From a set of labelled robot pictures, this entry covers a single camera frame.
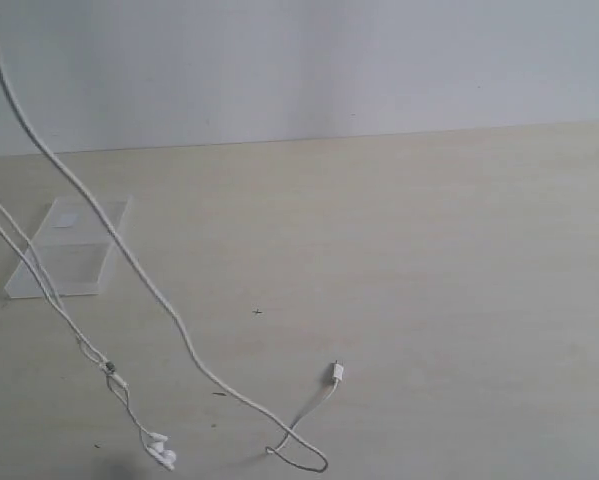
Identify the clear plastic storage box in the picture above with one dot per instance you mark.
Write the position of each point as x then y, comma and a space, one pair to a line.
74, 247

